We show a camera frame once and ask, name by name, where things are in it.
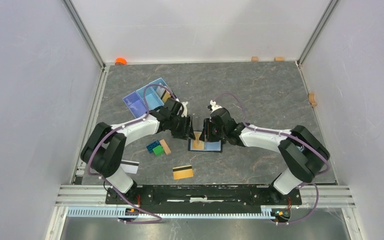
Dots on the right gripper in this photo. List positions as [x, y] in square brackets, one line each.
[206, 135]

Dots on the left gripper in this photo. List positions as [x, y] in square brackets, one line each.
[186, 132]

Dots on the light blue bin with cards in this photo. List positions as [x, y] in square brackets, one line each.
[160, 82]

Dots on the silver credit card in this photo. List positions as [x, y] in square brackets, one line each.
[130, 167]

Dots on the black card holder wallet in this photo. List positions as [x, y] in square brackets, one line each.
[211, 147]

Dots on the aluminium frame rail left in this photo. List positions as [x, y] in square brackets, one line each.
[59, 214]

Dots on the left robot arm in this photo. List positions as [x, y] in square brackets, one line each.
[103, 151]

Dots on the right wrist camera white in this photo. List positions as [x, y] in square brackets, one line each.
[213, 106]

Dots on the wooden block back left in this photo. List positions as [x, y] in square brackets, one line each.
[254, 59]

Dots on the blue toy brick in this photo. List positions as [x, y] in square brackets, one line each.
[152, 145]

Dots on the orange round object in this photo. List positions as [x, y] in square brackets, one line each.
[120, 61]

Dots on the wooden arch block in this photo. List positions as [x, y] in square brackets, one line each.
[312, 100]

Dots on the gold patterned credit card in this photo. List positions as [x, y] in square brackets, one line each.
[197, 144]

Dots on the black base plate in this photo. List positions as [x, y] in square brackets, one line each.
[209, 198]

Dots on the light blue middle bin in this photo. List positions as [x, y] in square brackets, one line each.
[149, 94]

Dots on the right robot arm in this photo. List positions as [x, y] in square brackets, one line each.
[305, 156]

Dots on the purple plastic bin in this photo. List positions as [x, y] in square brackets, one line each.
[135, 103]

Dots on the green toy brick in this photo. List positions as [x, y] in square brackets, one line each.
[158, 150]

